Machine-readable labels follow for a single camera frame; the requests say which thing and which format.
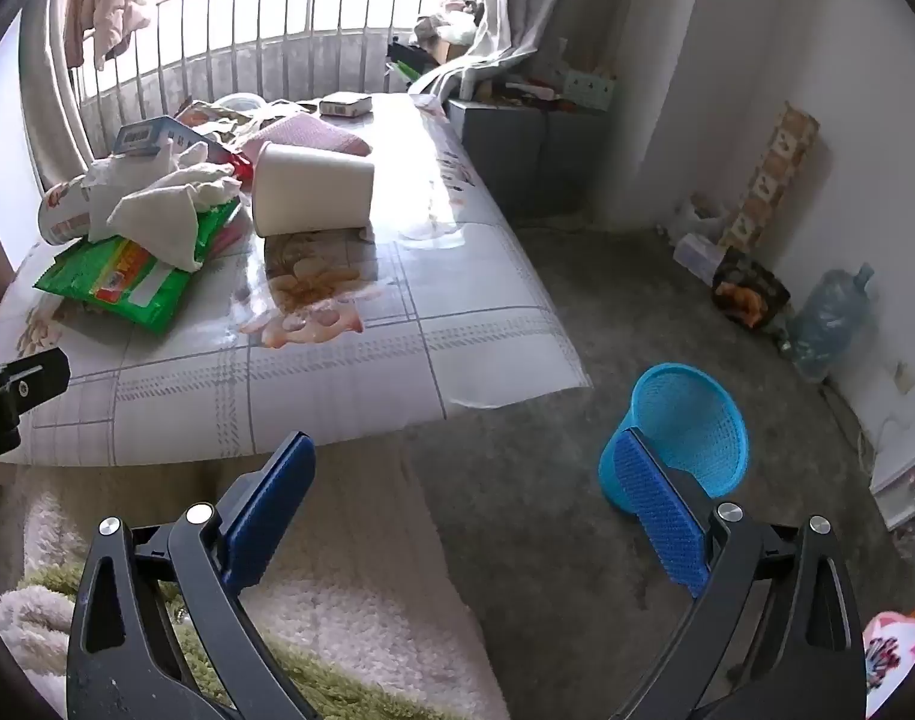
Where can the cardboard box with clutter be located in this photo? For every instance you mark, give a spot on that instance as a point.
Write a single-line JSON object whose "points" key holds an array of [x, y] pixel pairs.
{"points": [[442, 30]]}

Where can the brown snack packet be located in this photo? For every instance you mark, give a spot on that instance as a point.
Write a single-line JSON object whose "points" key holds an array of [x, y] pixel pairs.
{"points": [[202, 118]]}

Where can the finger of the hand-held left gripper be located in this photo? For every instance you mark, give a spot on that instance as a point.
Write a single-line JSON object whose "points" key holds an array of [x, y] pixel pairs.
{"points": [[22, 386]]}

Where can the white fuzzy blanket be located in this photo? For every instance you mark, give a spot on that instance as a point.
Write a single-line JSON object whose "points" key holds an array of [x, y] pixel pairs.
{"points": [[367, 615]]}

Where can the grey curtain with pale lining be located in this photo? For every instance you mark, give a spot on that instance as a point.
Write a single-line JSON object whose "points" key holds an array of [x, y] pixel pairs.
{"points": [[517, 15]]}

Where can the plain grey curtain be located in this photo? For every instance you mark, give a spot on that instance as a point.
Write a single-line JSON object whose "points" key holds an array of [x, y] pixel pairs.
{"points": [[41, 52]]}

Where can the dark snack bag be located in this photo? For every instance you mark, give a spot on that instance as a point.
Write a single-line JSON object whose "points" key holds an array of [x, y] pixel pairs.
{"points": [[746, 292]]}

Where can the grey cabinet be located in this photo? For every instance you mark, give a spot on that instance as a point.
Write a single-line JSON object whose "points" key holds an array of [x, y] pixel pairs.
{"points": [[502, 142]]}

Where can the pink waffle cloth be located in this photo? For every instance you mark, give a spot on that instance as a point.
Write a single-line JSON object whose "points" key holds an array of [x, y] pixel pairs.
{"points": [[307, 133]]}

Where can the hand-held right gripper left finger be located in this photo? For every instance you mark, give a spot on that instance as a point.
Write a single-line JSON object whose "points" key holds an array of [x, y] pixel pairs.
{"points": [[270, 510]]}

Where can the metal window railing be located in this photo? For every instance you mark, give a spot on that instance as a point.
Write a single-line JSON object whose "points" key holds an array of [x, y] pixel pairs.
{"points": [[315, 7]]}

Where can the pale tissue box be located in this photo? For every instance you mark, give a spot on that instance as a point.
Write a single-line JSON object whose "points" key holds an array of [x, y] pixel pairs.
{"points": [[693, 256]]}

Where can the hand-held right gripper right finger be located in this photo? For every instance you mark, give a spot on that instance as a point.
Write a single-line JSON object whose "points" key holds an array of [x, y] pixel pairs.
{"points": [[656, 510]]}

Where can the black and green tool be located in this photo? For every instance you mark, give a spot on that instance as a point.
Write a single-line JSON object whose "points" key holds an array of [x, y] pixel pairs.
{"points": [[405, 60]]}

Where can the tall patterned cardboard box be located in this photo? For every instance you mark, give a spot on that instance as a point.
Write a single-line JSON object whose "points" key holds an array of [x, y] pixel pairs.
{"points": [[772, 172]]}

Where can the pink floral cloth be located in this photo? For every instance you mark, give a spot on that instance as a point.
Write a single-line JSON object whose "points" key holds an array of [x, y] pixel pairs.
{"points": [[888, 652]]}

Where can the small pale box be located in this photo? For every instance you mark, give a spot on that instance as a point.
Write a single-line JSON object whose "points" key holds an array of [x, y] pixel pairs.
{"points": [[345, 103]]}

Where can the red and white noodle cup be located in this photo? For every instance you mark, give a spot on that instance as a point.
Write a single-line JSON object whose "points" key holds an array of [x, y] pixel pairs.
{"points": [[60, 214]]}

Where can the green fuzzy cloth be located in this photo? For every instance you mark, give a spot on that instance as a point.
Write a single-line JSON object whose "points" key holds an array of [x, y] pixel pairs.
{"points": [[352, 694]]}

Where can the blue mesh wastebasket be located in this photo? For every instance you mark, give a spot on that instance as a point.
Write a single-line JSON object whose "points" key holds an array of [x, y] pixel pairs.
{"points": [[690, 420]]}

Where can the green and white box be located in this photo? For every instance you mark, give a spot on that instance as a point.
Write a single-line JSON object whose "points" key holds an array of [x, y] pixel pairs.
{"points": [[588, 86]]}

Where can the large clear water bottle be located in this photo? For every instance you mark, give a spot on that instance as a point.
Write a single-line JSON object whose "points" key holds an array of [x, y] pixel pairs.
{"points": [[828, 322]]}

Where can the white tissue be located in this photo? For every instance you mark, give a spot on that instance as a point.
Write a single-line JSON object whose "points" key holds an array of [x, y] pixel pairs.
{"points": [[157, 210]]}

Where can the large green wipes packet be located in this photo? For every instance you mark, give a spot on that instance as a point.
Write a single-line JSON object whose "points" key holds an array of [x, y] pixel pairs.
{"points": [[127, 277]]}

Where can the clear plastic container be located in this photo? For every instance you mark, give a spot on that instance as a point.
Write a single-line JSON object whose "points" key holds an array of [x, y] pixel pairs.
{"points": [[240, 101]]}

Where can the red wrapper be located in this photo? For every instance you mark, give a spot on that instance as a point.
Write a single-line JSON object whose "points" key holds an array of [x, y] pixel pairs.
{"points": [[241, 163]]}

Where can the white plastic bag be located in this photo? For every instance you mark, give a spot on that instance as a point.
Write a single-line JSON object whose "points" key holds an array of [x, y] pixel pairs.
{"points": [[693, 217]]}

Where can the long blue box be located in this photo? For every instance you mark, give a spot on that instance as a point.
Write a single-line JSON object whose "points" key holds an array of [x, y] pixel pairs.
{"points": [[146, 136]]}

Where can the floral tablecloth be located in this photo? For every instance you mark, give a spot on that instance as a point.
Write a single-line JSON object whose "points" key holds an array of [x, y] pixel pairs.
{"points": [[465, 300]]}

